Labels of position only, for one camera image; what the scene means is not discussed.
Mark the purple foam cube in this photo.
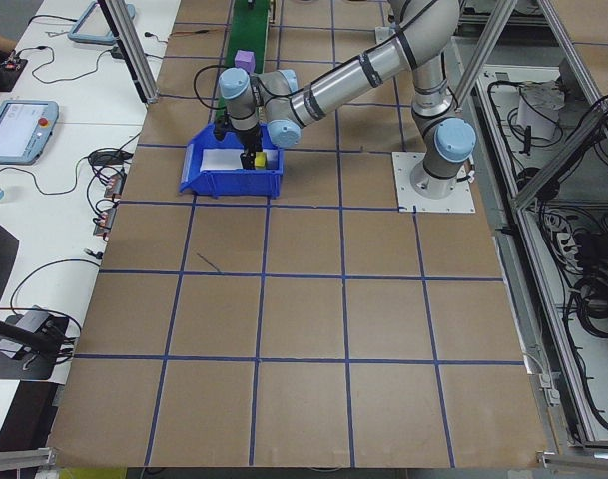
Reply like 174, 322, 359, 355
234, 49, 258, 74

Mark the blue plastic storage bin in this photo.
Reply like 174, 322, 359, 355
177, 122, 287, 201

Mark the green conveyor belt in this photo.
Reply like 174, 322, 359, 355
212, 0, 278, 125

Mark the white foam pad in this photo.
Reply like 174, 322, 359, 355
201, 148, 278, 172

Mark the motor driver circuit board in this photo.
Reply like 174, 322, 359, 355
103, 169, 128, 202
93, 206, 119, 240

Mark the grey blue teach pendant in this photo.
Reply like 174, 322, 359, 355
66, 0, 137, 45
0, 99, 61, 167

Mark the grey small box device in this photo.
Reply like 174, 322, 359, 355
0, 305, 61, 361

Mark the black device on stand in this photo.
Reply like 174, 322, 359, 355
0, 311, 71, 383

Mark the white paper wrapped object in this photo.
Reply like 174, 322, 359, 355
516, 82, 565, 142

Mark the white power strip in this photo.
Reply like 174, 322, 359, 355
546, 213, 580, 273

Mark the black power brick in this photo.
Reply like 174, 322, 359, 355
575, 230, 608, 261

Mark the aluminium table edge bar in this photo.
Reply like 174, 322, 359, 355
0, 446, 59, 470
535, 447, 608, 468

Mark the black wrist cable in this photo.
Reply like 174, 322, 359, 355
192, 63, 225, 110

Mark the black cable barrel plug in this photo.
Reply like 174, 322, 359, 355
143, 30, 174, 52

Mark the black plug with cables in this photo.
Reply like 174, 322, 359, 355
87, 148, 134, 167

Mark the black coiled cable bundle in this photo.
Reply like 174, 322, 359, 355
514, 167, 560, 202
565, 271, 608, 345

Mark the V-shaped metal bar frame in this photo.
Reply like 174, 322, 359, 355
457, 0, 608, 458

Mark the grey metal bracket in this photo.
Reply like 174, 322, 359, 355
536, 371, 560, 406

